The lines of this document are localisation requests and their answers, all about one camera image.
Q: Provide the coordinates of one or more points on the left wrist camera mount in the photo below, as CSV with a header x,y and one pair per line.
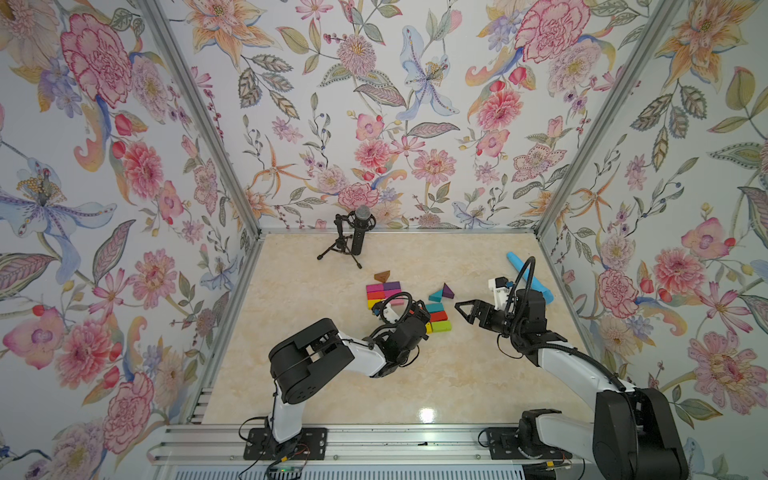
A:
x,y
388,315

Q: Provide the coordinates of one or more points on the aluminium front rail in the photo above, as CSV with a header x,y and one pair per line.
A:
x,y
439,444

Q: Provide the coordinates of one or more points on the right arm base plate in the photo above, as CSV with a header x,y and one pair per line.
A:
x,y
507,443

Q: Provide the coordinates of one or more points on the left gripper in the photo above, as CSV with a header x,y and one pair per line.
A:
x,y
421,314

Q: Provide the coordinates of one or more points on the teal triangle block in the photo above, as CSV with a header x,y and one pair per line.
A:
x,y
436,297

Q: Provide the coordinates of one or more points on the red block front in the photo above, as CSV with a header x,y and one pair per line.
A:
x,y
438,316

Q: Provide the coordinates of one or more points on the black microphone on tripod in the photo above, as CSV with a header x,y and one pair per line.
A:
x,y
351,230

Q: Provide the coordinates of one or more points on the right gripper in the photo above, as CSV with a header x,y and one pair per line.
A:
x,y
478,307

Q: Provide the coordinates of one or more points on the lime green block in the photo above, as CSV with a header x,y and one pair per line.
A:
x,y
441,326

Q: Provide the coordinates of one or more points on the teal rectangular block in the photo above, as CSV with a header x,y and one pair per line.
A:
x,y
435,307

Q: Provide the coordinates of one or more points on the purple triangle block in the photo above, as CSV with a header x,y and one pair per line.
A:
x,y
447,292

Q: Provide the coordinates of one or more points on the light blue cylinder toy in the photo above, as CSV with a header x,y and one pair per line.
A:
x,y
527,268

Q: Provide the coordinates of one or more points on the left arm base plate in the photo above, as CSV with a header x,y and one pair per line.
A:
x,y
288,444

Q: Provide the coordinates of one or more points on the brown triangle block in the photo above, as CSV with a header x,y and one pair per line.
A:
x,y
382,276

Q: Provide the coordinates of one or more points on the magenta block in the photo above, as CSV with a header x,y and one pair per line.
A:
x,y
395,293
375,287

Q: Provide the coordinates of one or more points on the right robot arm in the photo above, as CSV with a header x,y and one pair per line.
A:
x,y
632,434

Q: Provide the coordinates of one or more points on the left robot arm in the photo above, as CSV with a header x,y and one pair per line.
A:
x,y
303,364

